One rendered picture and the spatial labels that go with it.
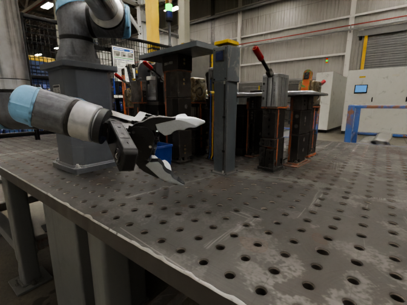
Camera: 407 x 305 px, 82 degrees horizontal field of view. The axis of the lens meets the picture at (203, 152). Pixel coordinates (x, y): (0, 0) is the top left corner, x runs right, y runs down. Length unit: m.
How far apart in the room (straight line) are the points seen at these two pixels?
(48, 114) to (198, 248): 0.36
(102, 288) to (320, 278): 0.57
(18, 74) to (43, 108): 0.17
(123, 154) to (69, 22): 0.74
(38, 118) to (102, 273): 0.44
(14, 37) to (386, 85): 8.75
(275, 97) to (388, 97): 8.07
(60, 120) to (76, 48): 0.56
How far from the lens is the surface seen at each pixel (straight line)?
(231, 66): 0.83
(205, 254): 0.44
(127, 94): 1.67
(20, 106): 0.53
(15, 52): 0.67
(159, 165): 0.49
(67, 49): 1.03
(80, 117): 0.49
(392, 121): 8.92
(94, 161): 1.00
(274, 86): 0.90
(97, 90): 1.00
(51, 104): 0.51
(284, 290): 0.39
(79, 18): 1.05
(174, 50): 0.96
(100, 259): 0.73
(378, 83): 8.92
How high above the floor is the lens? 0.95
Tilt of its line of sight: 12 degrees down
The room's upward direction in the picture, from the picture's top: straight up
